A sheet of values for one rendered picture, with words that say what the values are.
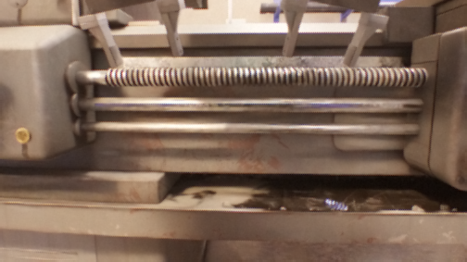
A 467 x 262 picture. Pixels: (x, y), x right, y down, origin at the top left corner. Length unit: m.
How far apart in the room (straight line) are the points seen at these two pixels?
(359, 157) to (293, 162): 0.17
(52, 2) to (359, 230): 0.84
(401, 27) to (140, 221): 0.69
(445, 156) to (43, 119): 0.77
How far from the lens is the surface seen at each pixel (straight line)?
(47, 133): 0.59
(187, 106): 0.53
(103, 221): 0.57
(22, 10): 0.80
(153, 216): 0.52
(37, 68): 0.59
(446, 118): 0.59
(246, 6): 4.02
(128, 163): 0.70
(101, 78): 0.60
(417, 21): 0.70
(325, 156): 0.66
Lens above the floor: 0.69
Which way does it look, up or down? 7 degrees down
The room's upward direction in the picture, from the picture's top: straight up
